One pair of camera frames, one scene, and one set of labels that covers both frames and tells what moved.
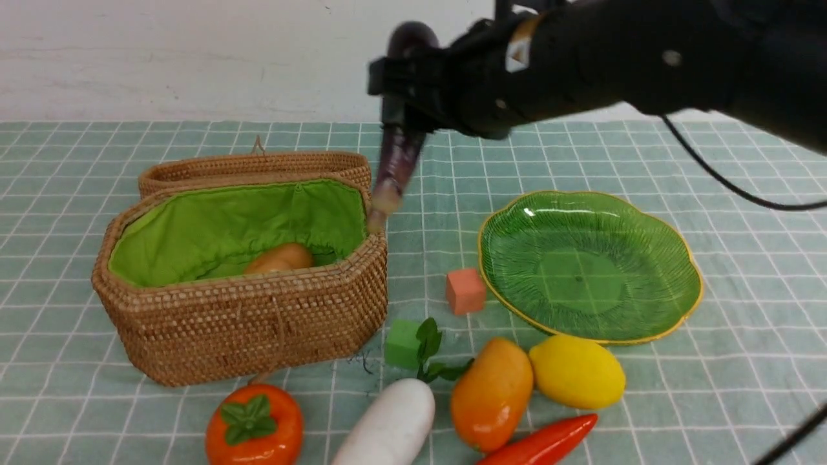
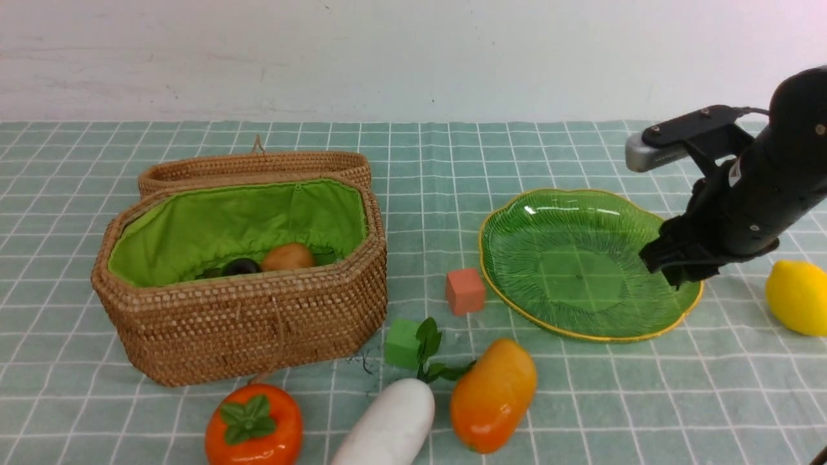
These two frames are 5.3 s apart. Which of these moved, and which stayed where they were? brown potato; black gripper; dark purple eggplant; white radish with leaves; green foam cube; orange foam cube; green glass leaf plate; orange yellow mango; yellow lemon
Moved: black gripper; dark purple eggplant; yellow lemon
Stayed: white radish with leaves; green foam cube; brown potato; orange yellow mango; orange foam cube; green glass leaf plate
